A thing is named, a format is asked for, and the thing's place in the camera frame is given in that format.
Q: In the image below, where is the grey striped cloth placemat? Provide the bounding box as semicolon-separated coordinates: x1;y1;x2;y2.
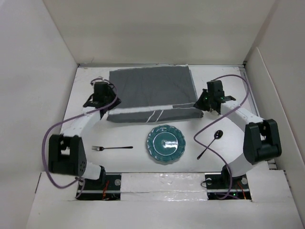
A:
107;66;203;123

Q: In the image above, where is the teal ceramic plate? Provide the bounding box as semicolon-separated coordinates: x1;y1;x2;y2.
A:
146;125;186;163

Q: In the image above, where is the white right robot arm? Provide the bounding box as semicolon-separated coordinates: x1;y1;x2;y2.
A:
194;89;282;188

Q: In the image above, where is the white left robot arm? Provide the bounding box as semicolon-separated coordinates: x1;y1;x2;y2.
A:
43;90;121;189

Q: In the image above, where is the dark metal spoon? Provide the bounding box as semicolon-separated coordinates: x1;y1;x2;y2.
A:
197;130;224;160

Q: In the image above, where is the silver metal fork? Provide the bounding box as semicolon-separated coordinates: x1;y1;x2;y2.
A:
91;146;133;151

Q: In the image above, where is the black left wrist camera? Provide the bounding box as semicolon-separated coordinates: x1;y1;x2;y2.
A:
93;81;116;103

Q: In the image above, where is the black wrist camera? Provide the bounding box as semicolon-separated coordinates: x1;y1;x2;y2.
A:
93;81;116;103
207;80;224;97

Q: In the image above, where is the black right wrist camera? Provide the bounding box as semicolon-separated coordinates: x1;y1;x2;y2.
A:
207;80;224;97

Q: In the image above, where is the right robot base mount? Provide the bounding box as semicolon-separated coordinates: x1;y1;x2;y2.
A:
201;173;252;200

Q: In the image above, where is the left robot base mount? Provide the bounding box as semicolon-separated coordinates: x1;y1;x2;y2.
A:
76;167;122;201

